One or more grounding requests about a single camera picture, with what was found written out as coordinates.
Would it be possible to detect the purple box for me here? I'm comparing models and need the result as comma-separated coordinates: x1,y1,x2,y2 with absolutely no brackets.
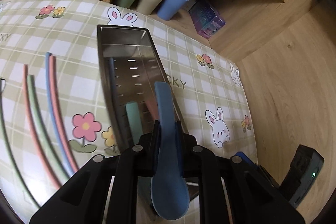
189,1,226,39

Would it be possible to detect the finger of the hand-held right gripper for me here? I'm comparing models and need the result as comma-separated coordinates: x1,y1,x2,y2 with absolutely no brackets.
234,151,282,189

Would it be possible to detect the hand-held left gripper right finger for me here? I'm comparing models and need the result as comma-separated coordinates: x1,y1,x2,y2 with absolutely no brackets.
175,120,306,224

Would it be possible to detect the stainless steel utensil tray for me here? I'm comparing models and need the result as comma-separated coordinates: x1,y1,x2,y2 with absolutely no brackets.
97,25,200,202

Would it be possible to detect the blue cup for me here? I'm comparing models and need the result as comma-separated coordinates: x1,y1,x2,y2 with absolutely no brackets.
157,0,189,20

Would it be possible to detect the pink chopstick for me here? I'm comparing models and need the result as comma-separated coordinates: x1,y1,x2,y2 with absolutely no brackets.
22,64,63,189
49,55,80,173

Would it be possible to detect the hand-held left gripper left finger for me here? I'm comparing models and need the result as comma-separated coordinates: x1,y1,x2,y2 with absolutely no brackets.
29,120,160,224

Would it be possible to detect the checked rabbit print tablecloth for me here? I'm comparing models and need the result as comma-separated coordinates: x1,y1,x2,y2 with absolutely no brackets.
0,0,259,224

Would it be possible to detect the green spoon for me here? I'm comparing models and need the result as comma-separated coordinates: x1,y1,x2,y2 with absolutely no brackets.
125,101,143,144

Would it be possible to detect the blue chopstick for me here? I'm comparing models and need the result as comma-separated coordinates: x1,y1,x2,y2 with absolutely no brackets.
45,51,78,174

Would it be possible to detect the blue spoon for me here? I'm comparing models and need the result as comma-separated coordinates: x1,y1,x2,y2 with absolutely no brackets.
150,81,191,221

